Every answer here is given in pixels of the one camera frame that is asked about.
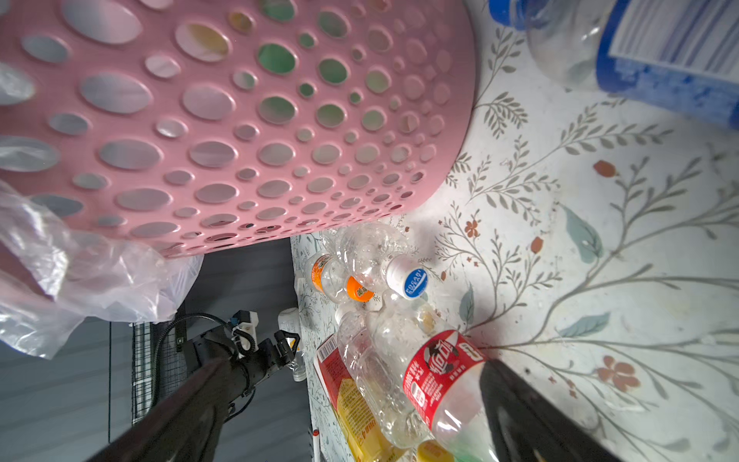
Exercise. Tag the blue label clear bottle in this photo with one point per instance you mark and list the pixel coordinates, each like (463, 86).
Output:
(681, 56)

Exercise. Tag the pink perforated plastic bin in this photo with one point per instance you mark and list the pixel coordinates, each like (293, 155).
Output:
(197, 126)

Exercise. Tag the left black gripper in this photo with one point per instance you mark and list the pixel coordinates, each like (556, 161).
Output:
(248, 364)

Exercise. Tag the yellow red tea bottle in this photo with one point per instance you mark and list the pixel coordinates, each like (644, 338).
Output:
(361, 431)

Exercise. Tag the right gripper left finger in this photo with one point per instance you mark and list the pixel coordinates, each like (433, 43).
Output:
(183, 427)

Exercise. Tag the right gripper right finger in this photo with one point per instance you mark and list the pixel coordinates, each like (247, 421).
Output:
(524, 426)

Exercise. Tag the clear crushed bottle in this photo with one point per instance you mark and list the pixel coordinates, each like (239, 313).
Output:
(396, 417)

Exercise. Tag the orange label clear bottle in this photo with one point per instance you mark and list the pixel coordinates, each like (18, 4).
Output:
(328, 275)

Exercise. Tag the clear ribbed bottle white cap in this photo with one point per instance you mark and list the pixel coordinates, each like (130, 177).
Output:
(379, 257)

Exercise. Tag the black wire mesh basket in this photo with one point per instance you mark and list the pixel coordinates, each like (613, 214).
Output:
(143, 361)

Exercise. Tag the red label clear bottle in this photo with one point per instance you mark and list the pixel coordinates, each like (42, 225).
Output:
(439, 371)

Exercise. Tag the red white pen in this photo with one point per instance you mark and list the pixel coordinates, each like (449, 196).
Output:
(316, 445)

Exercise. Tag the clear plastic bin liner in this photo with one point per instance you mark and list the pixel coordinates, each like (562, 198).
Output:
(53, 278)

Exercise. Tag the green soda bottle yellow cap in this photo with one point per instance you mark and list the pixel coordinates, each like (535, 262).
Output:
(432, 451)

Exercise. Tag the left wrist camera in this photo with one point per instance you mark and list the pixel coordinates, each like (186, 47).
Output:
(244, 324)

